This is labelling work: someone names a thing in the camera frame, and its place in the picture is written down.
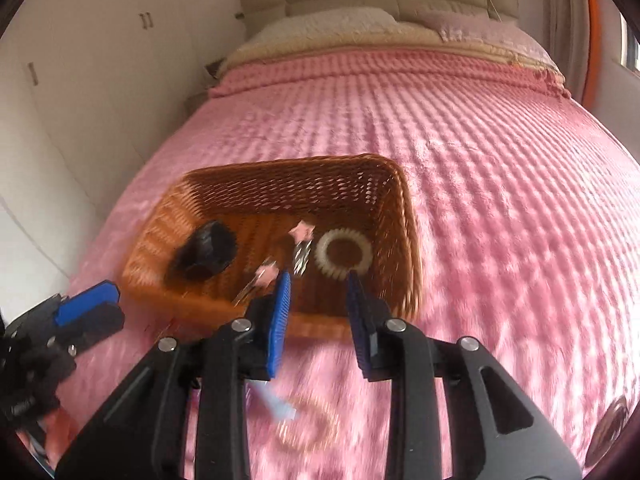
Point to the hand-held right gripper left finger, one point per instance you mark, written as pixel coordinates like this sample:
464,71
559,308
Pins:
280,330

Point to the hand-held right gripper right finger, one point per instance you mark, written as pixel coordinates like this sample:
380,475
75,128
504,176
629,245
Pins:
357,330

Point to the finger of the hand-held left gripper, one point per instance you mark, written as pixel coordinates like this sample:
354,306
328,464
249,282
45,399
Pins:
87,302
100,322

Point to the light blue hair clip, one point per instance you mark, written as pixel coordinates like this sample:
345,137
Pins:
275,402

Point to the brown wicker basket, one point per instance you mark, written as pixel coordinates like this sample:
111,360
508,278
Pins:
300,180

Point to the black hair clip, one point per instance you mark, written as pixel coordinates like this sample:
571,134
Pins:
205,250

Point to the pink plush blanket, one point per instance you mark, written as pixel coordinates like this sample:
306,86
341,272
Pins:
475,185

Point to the white wardrobe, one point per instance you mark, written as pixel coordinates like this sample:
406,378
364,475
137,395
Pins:
100,85

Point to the dark pouch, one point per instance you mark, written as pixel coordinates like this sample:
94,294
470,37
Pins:
214,70

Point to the brown round disc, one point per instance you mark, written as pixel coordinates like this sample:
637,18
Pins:
607,430

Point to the white patterned pillow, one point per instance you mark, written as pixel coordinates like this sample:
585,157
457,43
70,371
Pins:
325,22

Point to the purple pillow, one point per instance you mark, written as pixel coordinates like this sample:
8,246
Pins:
480,30

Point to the grey curtain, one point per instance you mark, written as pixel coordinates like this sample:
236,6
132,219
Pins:
565,25

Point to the orange curtain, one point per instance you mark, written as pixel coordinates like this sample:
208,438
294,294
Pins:
592,35

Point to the window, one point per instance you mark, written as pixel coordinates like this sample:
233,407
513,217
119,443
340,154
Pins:
631,42

